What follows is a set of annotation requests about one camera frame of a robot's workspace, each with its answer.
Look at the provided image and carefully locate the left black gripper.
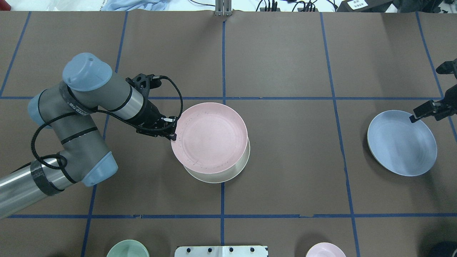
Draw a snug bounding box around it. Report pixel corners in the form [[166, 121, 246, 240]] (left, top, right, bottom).
[[125, 74, 179, 141]]

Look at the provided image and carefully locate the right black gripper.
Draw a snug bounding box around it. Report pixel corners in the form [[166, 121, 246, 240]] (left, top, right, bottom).
[[410, 59, 457, 123]]

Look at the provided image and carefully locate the pink plate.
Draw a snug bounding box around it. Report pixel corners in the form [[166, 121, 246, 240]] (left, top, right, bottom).
[[171, 102, 248, 175]]

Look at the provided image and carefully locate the blue plate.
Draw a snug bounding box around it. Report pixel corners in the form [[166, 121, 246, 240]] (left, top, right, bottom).
[[367, 110, 438, 177]]

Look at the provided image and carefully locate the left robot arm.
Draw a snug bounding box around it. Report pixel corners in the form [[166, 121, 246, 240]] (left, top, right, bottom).
[[0, 52, 181, 218]]

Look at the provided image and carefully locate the cream plate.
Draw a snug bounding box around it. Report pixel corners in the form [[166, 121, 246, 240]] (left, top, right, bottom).
[[184, 139, 250, 183]]

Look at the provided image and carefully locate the green bowl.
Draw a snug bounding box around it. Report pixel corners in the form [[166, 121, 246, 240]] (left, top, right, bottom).
[[106, 240, 150, 257]]

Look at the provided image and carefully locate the dark blue lidded pot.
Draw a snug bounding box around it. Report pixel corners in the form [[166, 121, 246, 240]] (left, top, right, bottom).
[[427, 241, 457, 257]]

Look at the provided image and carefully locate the light blue cloth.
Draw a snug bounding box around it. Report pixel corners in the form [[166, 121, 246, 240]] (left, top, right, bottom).
[[101, 0, 168, 11]]

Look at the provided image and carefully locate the pink bowl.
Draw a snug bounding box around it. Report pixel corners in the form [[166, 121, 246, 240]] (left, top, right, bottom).
[[305, 242, 346, 257]]

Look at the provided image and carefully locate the white camera mast base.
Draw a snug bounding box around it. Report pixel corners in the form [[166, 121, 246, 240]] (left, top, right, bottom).
[[174, 245, 269, 257]]

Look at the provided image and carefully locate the aluminium frame post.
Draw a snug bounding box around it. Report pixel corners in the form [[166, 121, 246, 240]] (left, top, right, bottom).
[[215, 0, 233, 17]]

